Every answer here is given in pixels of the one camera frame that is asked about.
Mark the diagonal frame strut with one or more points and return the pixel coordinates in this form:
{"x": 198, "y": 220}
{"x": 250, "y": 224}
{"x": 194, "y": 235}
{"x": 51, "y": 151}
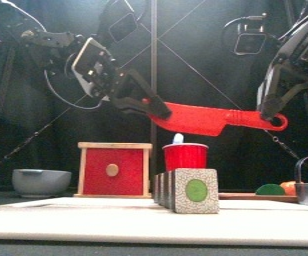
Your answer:
{"x": 27, "y": 140}

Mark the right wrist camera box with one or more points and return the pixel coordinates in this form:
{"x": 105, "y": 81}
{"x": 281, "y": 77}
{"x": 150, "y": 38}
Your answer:
{"x": 249, "y": 41}

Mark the red toy knife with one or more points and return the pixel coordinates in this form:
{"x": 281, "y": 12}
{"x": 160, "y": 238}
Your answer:
{"x": 205, "y": 120}

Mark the white blue item in cup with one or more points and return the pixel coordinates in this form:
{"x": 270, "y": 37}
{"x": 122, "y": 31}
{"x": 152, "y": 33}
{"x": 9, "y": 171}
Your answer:
{"x": 178, "y": 138}

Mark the wooden cutting board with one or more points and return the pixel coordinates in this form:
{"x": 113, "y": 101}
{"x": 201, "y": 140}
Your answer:
{"x": 254, "y": 197}

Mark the patterned block with green oval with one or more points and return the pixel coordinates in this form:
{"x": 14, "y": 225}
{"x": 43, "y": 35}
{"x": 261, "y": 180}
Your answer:
{"x": 196, "y": 190}

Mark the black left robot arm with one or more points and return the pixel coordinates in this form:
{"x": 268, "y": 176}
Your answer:
{"x": 45, "y": 40}

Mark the red plastic cup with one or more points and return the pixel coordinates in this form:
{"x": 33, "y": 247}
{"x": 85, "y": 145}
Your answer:
{"x": 185, "y": 156}

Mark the red wooden box with knob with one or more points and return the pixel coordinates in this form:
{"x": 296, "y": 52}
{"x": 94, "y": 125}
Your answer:
{"x": 111, "y": 170}

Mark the grey vertical frame pole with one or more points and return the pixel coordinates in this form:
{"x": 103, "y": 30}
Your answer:
{"x": 154, "y": 50}

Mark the white table mat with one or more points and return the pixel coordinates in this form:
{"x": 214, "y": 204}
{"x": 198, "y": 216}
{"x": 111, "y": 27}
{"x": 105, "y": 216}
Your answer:
{"x": 117, "y": 220}

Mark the orange toy food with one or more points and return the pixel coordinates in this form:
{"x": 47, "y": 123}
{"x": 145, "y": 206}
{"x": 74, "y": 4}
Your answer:
{"x": 290, "y": 188}

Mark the grey bowl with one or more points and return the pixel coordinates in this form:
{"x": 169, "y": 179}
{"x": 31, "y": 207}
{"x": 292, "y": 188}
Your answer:
{"x": 41, "y": 182}

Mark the green toy food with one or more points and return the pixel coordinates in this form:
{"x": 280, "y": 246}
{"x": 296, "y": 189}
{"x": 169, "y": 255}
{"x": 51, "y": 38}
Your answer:
{"x": 270, "y": 190}

